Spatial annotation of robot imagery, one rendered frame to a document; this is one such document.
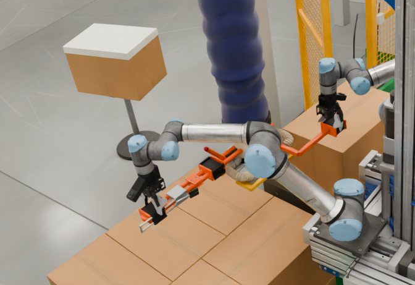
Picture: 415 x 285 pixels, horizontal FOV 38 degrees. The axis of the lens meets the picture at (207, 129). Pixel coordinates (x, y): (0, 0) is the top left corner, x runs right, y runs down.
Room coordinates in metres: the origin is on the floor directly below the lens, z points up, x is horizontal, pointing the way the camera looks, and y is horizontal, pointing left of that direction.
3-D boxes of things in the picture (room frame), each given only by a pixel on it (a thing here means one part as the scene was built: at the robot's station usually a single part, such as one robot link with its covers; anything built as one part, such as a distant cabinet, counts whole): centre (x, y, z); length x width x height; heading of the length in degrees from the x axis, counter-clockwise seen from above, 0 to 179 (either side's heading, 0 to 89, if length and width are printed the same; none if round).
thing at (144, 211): (1.97, 0.30, 1.19); 0.08 x 0.07 x 0.05; 128
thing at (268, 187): (2.56, -0.49, 0.48); 0.70 x 0.03 x 0.15; 38
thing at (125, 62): (4.25, 0.58, 0.82); 0.60 x 0.40 x 0.40; 55
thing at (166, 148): (1.95, 0.18, 1.51); 0.11 x 0.11 x 0.08; 69
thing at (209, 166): (2.18, 0.01, 1.20); 0.10 x 0.08 x 0.06; 38
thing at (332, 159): (2.76, -0.76, 0.75); 0.60 x 0.40 x 0.40; 128
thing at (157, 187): (1.98, 0.27, 1.35); 0.09 x 0.08 x 0.12; 127
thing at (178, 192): (2.05, 0.18, 1.19); 0.07 x 0.07 x 0.04; 38
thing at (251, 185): (2.26, -0.24, 1.10); 0.34 x 0.10 x 0.05; 128
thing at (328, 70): (2.29, -0.57, 1.50); 0.09 x 0.08 x 0.11; 88
